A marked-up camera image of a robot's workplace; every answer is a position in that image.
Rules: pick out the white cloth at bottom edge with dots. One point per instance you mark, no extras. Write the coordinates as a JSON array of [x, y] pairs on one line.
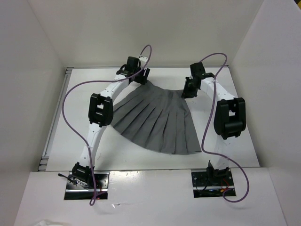
[[50, 223]]

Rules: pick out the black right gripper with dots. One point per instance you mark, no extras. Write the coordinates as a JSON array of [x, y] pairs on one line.
[[186, 92]]

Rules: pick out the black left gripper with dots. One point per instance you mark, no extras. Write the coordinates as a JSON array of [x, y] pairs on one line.
[[143, 79]]

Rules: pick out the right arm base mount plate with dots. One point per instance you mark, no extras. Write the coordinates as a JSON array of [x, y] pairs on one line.
[[204, 187]]

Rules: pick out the aluminium table edge rail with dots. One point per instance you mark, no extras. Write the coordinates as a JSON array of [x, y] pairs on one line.
[[50, 138]]

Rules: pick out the grey pleated skirt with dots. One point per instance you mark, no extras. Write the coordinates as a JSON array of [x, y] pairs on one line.
[[156, 119]]

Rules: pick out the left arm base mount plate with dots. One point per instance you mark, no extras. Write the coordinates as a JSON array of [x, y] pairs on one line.
[[80, 190]]

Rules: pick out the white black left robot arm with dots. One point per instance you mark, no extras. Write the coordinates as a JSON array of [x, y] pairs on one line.
[[100, 114]]

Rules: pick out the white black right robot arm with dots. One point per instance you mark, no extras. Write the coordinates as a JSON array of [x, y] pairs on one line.
[[228, 113]]

